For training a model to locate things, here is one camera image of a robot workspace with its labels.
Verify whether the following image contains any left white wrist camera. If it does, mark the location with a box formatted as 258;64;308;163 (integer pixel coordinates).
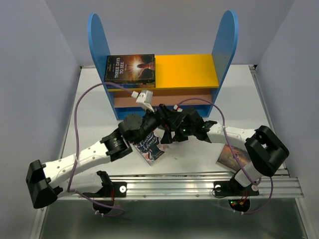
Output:
131;90;155;112

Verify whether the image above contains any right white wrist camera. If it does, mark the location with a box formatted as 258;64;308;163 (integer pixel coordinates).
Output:
173;105;182;112

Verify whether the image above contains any aluminium mounting rail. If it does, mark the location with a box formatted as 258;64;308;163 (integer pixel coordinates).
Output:
41;171;304;200

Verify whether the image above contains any Tale of Two Cities book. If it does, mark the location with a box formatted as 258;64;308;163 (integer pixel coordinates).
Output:
216;145;251;173

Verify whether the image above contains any Animal Farm book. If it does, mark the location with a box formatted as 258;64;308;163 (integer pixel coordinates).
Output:
106;85;155;89

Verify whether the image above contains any brown Edward Tulane book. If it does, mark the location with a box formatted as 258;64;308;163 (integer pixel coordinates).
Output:
105;82;156;87

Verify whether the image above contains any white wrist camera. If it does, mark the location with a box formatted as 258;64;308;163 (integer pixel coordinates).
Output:
131;90;155;112
173;105;182;112

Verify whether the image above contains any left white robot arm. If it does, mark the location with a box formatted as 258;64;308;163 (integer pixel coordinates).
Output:
25;104;186;209

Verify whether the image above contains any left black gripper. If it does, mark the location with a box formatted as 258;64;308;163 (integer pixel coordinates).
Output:
133;103;186;145

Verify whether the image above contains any blue yellow wooden bookshelf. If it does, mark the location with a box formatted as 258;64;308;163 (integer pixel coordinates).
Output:
87;10;238;120

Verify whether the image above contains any Three Days to See book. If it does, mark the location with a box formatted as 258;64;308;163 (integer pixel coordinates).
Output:
104;54;156;84

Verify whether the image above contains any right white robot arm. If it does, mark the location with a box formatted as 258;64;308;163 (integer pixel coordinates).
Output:
159;104;290;197

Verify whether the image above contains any Little Women book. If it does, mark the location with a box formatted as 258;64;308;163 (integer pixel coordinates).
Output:
131;128;171;166

